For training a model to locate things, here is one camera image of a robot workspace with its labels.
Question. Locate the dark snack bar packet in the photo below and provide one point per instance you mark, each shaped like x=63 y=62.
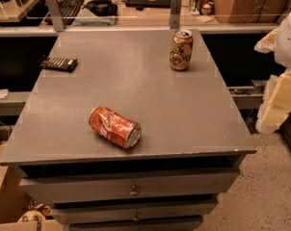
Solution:
x=59 y=64

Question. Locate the left metal bracket post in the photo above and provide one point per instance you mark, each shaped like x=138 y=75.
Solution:
x=55 y=15

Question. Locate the metal bracket post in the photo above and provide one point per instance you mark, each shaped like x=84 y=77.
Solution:
x=175 y=14
x=55 y=15

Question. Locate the bottom grey drawer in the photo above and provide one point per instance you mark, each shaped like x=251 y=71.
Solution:
x=188 y=223

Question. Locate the black headphones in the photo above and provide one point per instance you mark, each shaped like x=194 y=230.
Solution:
x=102 y=7

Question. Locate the top grey drawer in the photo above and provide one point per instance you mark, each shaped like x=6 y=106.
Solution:
x=143 y=184

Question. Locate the orange soda can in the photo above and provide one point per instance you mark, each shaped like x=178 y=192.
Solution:
x=181 y=49

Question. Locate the black laptop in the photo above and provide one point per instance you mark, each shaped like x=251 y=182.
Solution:
x=149 y=3

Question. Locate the red coke can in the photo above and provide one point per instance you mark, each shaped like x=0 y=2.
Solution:
x=114 y=127

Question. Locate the black keyboard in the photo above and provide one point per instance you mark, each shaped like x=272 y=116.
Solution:
x=69 y=10

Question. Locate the grey drawer cabinet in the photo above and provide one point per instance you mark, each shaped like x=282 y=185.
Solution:
x=188 y=118

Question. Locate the cans on back desk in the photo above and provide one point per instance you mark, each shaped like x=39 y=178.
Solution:
x=201 y=7

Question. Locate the grey drawer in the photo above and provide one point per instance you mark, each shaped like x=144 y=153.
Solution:
x=138 y=209
x=188 y=223
x=143 y=184

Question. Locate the cardboard box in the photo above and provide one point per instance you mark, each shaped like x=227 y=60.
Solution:
x=14 y=203

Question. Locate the right metal bracket post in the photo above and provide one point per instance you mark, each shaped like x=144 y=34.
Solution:
x=175 y=14

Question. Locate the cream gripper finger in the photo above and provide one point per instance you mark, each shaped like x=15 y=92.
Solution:
x=276 y=105
x=266 y=44

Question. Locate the middle grey drawer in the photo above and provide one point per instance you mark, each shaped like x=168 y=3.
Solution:
x=138 y=209

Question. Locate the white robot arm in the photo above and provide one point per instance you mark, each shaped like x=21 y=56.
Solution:
x=282 y=47

